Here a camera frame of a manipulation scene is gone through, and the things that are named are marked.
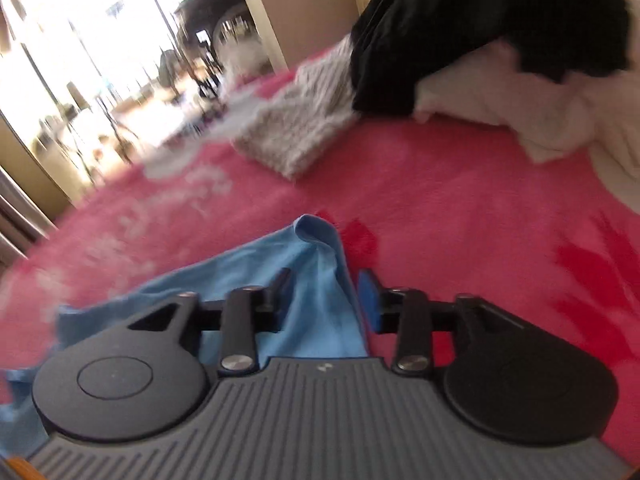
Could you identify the grey knitted cloth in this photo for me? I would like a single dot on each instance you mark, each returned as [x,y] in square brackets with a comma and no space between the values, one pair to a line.
[295,120]

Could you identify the pink floral blanket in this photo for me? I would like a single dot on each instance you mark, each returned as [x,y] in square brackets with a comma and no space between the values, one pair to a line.
[450,210]

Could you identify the black garment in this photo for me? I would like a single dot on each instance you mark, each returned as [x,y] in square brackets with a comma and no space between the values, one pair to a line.
[450,30]

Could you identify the dark chair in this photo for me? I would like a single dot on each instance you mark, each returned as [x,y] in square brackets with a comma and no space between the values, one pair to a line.
[205,25]

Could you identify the pale pink crumpled garment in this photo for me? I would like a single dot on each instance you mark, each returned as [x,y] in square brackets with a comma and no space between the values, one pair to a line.
[540,105]

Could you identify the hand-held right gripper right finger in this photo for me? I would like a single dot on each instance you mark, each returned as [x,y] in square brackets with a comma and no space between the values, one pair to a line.
[369,300]

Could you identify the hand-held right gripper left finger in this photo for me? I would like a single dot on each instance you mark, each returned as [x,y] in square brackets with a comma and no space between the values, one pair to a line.
[282,300]

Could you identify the light blue shirt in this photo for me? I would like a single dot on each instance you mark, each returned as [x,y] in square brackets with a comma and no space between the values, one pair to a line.
[320,305]

